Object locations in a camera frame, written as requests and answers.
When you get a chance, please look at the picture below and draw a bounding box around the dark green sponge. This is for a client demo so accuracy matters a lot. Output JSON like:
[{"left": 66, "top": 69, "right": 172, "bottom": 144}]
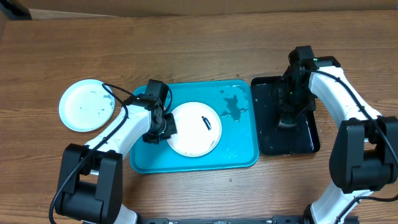
[{"left": 278, "top": 110, "right": 297, "bottom": 128}]

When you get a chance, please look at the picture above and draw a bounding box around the white plate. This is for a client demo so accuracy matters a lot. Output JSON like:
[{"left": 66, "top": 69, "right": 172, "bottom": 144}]
[{"left": 167, "top": 102, "right": 222, "bottom": 157}]

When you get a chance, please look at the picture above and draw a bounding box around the light blue plate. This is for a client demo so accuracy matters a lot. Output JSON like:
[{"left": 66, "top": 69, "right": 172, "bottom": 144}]
[{"left": 58, "top": 79, "right": 116, "bottom": 132}]

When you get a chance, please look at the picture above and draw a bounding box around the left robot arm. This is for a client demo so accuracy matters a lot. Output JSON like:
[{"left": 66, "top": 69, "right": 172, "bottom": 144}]
[{"left": 49, "top": 80, "right": 177, "bottom": 223}]

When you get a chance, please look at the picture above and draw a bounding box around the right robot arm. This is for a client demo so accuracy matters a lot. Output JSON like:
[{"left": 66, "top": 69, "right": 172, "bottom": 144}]
[{"left": 274, "top": 45, "right": 397, "bottom": 223}]

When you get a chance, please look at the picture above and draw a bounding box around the black plastic tray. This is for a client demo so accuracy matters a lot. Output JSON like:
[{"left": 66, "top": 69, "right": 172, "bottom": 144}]
[{"left": 251, "top": 76, "right": 320, "bottom": 156}]

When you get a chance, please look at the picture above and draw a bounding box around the teal plastic tray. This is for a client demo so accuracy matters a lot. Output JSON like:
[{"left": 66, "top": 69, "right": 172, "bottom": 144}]
[{"left": 129, "top": 80, "right": 259, "bottom": 174}]

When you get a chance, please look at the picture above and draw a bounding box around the dark object in corner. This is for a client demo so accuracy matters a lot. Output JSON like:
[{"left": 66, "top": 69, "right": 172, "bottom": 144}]
[{"left": 1, "top": 0, "right": 32, "bottom": 21}]

